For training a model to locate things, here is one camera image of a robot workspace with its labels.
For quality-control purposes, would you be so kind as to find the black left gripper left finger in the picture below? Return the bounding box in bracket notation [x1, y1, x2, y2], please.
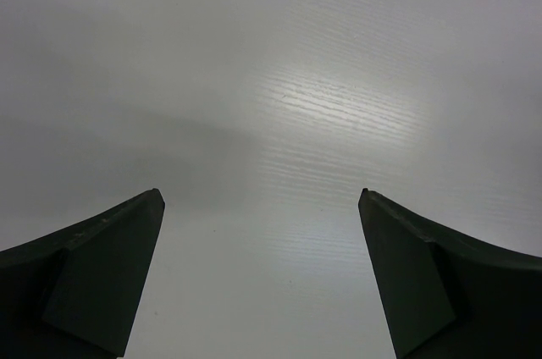
[1, 189, 165, 358]

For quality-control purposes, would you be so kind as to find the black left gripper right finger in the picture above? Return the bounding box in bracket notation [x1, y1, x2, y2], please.
[358, 189, 541, 358]

